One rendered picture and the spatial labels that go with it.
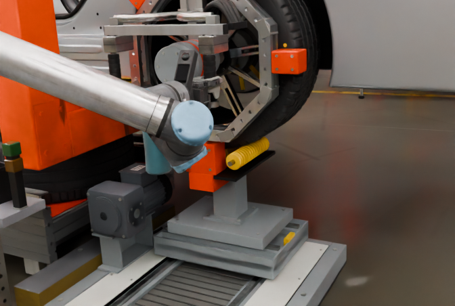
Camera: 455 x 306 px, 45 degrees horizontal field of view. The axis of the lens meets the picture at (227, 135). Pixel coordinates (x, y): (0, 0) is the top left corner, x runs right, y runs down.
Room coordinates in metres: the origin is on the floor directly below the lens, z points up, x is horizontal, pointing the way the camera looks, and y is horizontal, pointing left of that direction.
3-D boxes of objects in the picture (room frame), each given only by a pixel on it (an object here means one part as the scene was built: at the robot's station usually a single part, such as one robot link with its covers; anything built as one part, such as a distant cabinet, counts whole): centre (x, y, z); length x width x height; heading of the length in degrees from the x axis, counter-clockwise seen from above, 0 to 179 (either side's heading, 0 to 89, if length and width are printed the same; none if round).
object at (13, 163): (1.59, 0.65, 0.59); 0.04 x 0.04 x 0.04; 62
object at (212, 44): (1.58, 0.03, 0.93); 0.09 x 0.05 x 0.05; 152
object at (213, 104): (1.55, 0.04, 0.83); 0.04 x 0.04 x 0.16
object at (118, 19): (1.78, 0.23, 1.03); 0.19 x 0.18 x 0.11; 152
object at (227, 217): (1.99, 0.00, 0.32); 0.40 x 0.30 x 0.28; 62
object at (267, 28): (1.84, 0.08, 0.85); 0.54 x 0.07 x 0.54; 62
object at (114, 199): (1.99, 0.35, 0.26); 0.42 x 0.18 x 0.35; 152
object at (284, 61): (1.70, -0.20, 0.85); 0.09 x 0.08 x 0.07; 62
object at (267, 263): (1.99, 0.00, 0.13); 0.50 x 0.36 x 0.10; 62
